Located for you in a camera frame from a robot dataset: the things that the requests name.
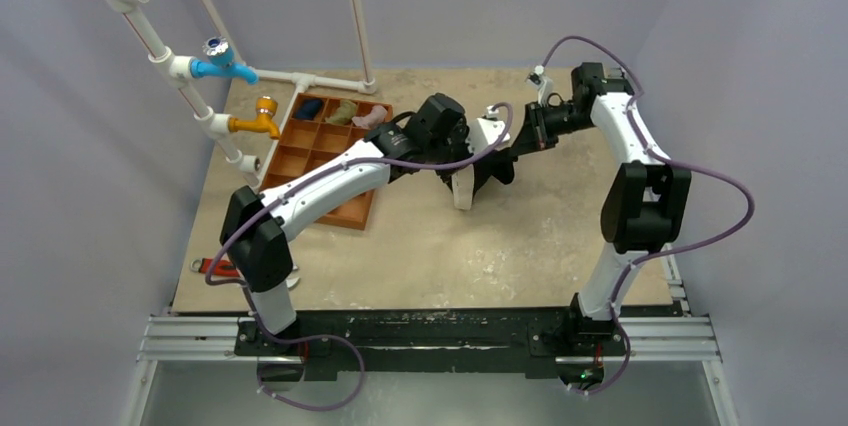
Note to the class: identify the rolled olive green underwear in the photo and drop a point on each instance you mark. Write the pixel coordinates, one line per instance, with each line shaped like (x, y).
(343, 114)

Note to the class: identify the white pvc pipe frame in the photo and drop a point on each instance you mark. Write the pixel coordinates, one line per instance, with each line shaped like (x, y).
(175, 70)

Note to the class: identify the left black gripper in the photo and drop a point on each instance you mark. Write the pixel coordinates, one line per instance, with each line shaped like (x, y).
(460, 132)

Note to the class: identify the aluminium frame rails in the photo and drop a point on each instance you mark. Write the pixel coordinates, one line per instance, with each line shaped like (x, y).
(668, 336)

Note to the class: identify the rolled pink underwear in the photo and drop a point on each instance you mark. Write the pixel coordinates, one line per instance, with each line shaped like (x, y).
(372, 119)

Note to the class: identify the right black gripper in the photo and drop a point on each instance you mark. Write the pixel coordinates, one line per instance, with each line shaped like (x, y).
(538, 126)

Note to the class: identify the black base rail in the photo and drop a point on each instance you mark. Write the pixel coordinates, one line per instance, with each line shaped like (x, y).
(536, 342)

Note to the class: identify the orange compartment tray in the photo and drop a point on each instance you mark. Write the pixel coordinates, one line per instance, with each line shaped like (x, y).
(307, 145)

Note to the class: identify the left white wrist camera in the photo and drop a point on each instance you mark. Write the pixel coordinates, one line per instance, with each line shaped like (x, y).
(487, 130)

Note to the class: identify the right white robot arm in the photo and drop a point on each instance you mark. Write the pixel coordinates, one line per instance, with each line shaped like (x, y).
(644, 208)

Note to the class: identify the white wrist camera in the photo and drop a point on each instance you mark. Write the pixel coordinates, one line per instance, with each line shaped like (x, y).
(542, 83)
(487, 130)

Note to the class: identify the red handled adjustable wrench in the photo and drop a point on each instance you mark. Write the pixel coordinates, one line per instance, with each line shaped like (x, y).
(226, 269)

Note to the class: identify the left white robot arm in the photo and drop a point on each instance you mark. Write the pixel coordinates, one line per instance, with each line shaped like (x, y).
(259, 226)

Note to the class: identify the rolled navy blue underwear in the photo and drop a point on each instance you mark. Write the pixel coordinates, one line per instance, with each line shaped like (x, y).
(309, 109)

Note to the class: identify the orange plastic faucet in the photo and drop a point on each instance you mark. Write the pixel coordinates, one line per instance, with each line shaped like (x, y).
(264, 122)

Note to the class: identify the black underwear white waistband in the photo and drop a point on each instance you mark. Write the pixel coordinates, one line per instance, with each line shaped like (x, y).
(503, 172)

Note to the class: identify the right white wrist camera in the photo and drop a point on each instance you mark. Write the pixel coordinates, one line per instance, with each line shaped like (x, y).
(542, 83)

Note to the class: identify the blue plastic faucet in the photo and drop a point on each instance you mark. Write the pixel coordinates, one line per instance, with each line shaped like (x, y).
(221, 62)

